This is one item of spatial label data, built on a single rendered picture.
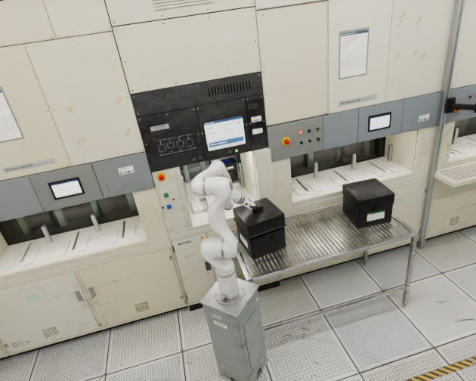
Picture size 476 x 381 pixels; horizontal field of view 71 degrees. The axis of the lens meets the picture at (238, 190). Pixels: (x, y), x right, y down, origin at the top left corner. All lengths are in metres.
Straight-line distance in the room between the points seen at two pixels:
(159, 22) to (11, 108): 1.02
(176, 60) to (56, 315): 2.21
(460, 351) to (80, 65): 3.19
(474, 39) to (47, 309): 3.93
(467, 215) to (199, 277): 2.74
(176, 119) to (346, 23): 1.33
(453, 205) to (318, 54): 2.12
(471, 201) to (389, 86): 1.65
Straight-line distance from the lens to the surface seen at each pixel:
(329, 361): 2.83
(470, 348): 3.14
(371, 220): 2.74
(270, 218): 2.33
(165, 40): 2.29
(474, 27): 3.32
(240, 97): 2.41
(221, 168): 1.90
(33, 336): 3.43
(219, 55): 2.33
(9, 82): 2.44
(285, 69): 2.49
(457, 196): 3.88
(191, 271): 2.96
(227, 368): 2.66
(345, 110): 2.76
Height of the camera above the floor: 2.33
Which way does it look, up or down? 28 degrees down
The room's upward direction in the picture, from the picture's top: 8 degrees counter-clockwise
